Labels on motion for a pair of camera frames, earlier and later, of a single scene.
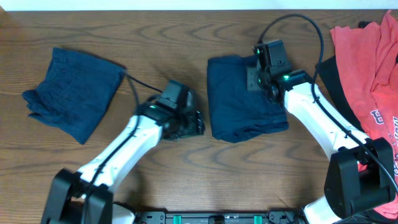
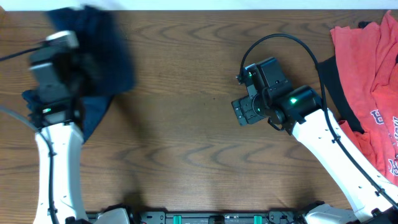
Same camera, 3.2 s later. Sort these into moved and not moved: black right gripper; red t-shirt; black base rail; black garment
Moved: black right gripper
Not moved: black garment; black base rail; red t-shirt
